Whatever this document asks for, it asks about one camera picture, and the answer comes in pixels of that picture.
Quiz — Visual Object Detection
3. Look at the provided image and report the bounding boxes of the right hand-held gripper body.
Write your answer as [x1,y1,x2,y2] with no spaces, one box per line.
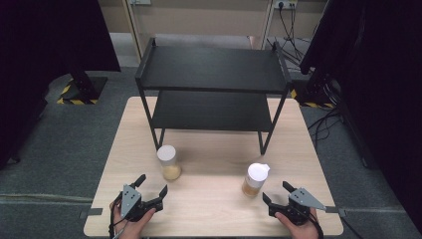
[282,187,327,227]

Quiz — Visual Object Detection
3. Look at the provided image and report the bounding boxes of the tangled black floor cables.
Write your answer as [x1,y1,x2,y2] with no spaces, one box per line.
[307,105,346,144]

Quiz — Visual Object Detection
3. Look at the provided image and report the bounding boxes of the black two-tier metal rack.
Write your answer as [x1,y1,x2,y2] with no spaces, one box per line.
[134,37,293,156]

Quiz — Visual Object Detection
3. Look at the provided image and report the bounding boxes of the dark tape strip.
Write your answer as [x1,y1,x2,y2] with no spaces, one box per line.
[79,207,105,220]
[323,205,348,219]

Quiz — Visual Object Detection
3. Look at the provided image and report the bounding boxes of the white frame post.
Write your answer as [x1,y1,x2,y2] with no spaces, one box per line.
[121,0,147,64]
[260,0,277,51]

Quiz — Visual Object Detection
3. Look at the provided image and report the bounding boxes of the person's right hand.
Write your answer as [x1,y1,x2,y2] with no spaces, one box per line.
[274,209,321,239]

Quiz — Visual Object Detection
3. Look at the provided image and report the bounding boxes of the white wall power outlet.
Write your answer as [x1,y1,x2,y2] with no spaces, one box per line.
[273,0,299,10]

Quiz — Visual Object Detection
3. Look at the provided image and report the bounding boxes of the person's left hand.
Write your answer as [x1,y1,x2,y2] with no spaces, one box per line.
[109,202,157,239]

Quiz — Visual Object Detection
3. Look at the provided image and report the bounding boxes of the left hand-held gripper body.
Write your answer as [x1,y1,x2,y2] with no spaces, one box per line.
[113,184,157,223]

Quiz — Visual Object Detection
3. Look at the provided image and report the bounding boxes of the hand-held gripper black cable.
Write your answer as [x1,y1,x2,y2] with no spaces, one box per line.
[308,212,324,239]
[107,193,131,239]

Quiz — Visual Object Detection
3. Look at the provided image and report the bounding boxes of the glass bottle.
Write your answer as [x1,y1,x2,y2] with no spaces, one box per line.
[241,162,271,199]

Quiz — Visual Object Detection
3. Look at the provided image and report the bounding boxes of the black curtain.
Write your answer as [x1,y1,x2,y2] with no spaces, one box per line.
[0,0,121,171]
[299,0,422,233]

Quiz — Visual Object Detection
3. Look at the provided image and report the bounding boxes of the glass jar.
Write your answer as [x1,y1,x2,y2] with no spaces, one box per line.
[156,144,183,181]

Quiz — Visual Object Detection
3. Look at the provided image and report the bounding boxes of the left hand-held gripper black cable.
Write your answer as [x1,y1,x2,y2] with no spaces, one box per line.
[107,193,131,239]

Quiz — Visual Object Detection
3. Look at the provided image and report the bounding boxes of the right hand-held gripper black cable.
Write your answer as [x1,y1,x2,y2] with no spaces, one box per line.
[308,212,324,239]

